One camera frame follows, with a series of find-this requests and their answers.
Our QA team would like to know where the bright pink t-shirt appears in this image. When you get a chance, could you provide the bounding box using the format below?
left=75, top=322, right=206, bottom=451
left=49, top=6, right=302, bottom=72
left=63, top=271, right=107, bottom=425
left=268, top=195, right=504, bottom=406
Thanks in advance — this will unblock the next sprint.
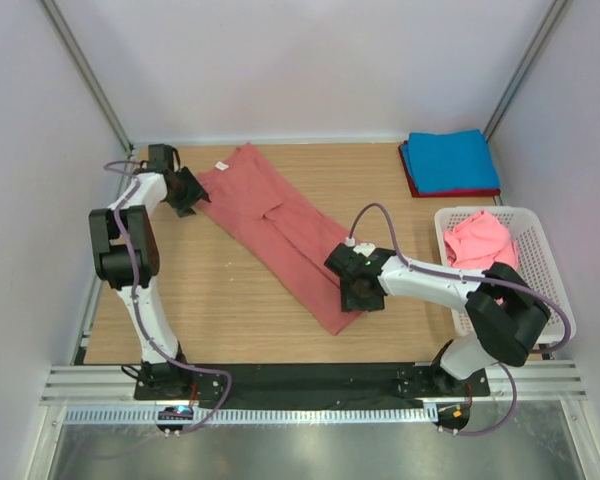
left=443, top=210, right=519, bottom=270

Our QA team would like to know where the salmon pink t-shirt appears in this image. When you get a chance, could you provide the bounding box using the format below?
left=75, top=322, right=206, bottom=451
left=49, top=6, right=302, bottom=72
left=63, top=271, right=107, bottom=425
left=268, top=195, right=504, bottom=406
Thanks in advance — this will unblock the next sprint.
left=198, top=143, right=360, bottom=335

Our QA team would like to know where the white plastic basket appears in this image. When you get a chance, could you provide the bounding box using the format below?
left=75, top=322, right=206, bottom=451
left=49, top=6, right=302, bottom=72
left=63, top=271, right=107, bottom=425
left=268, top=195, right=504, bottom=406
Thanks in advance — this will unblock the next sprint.
left=434, top=206, right=576, bottom=335

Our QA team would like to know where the folded blue t-shirt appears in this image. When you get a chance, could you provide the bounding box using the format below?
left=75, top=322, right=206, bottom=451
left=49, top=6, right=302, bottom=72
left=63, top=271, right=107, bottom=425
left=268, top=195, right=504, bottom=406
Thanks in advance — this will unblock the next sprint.
left=406, top=129, right=500, bottom=194

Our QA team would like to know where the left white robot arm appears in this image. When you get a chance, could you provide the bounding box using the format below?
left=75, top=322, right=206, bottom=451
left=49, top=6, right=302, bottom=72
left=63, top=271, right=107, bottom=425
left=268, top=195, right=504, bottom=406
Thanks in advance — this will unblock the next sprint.
left=88, top=144, right=210, bottom=400

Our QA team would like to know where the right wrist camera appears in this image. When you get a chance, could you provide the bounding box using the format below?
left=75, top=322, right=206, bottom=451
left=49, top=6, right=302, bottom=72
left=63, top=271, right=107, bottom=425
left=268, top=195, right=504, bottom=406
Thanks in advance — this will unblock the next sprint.
left=344, top=237, right=376, bottom=257

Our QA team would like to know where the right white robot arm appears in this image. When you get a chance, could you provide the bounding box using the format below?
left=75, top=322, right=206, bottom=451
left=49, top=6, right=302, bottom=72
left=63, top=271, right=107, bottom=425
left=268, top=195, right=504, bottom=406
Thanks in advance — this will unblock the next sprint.
left=324, top=243, right=550, bottom=396

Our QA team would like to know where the white slotted cable duct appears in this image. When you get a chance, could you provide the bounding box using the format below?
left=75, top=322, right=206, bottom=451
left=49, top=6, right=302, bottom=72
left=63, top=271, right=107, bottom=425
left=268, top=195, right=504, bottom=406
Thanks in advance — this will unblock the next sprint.
left=64, top=404, right=438, bottom=426

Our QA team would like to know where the aluminium frame rail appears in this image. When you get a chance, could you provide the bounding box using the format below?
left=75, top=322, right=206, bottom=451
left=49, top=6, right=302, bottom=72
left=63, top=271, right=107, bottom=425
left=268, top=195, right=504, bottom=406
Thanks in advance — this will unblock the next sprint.
left=40, top=360, right=587, bottom=406

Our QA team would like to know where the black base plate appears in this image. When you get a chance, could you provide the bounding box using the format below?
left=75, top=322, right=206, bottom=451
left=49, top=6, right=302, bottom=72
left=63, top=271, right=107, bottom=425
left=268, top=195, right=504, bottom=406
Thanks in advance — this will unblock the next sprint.
left=120, top=362, right=490, bottom=409

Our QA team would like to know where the folded red t-shirt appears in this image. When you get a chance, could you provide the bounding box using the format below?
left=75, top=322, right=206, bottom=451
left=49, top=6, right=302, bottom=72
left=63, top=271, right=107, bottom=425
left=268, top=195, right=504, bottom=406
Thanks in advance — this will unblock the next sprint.
left=398, top=141, right=501, bottom=198

